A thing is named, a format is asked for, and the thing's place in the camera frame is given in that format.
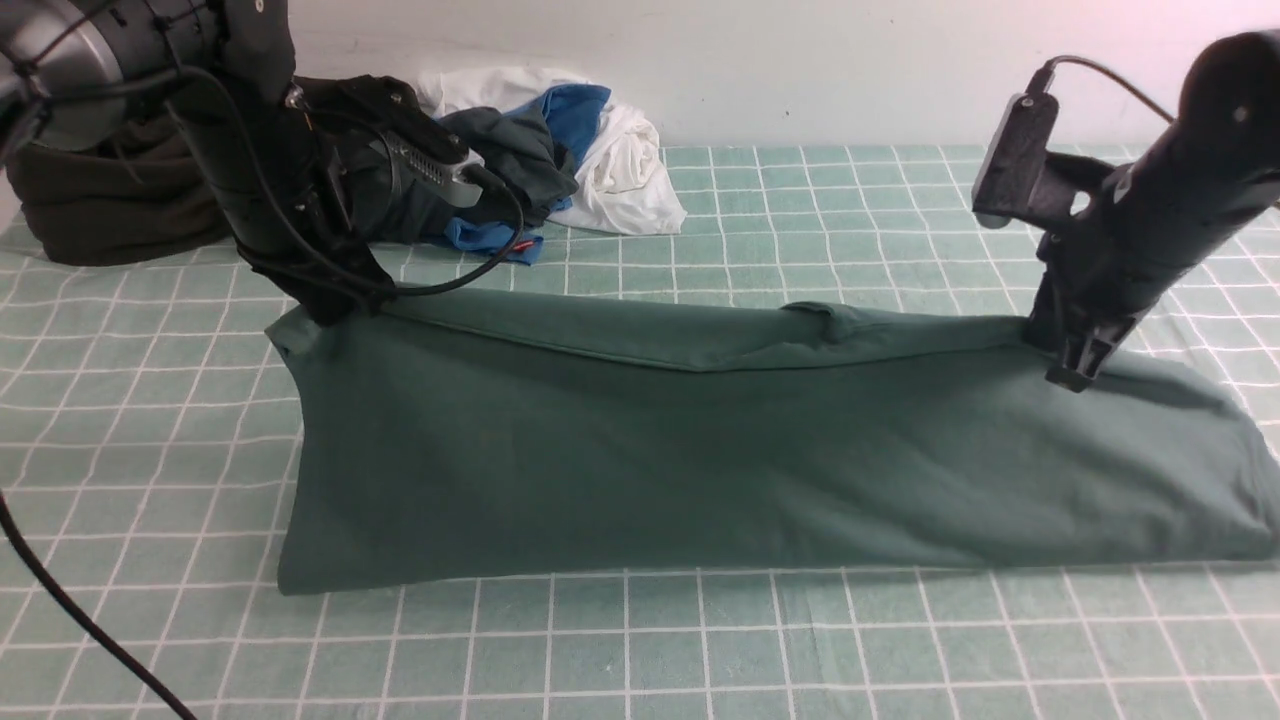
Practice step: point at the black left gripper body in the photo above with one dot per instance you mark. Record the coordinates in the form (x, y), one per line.
(276, 181)

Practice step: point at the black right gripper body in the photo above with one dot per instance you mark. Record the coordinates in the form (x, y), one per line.
(1146, 226)

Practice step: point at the green long-sleeved shirt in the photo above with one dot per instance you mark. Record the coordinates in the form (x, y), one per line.
(493, 434)

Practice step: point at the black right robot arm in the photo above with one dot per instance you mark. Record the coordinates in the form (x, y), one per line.
(1228, 107)

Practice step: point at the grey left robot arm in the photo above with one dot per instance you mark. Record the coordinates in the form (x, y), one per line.
(75, 72)

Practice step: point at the dark brown crumpled garment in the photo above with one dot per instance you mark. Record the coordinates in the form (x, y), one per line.
(140, 195)

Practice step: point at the dark grey-green crumpled garment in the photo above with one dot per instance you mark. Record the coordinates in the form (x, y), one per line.
(417, 215)

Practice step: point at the green checkered tablecloth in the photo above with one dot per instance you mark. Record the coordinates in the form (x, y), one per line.
(150, 439)

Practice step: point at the blue crumpled garment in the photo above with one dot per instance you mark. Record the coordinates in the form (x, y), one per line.
(570, 120)

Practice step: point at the white crumpled garment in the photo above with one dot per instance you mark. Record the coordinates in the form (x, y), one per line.
(624, 185)

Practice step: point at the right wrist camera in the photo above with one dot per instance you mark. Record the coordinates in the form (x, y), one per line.
(1014, 160)

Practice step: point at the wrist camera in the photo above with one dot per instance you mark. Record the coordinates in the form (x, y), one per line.
(388, 109)
(1014, 160)

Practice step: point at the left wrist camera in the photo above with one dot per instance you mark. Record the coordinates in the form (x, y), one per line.
(388, 109)

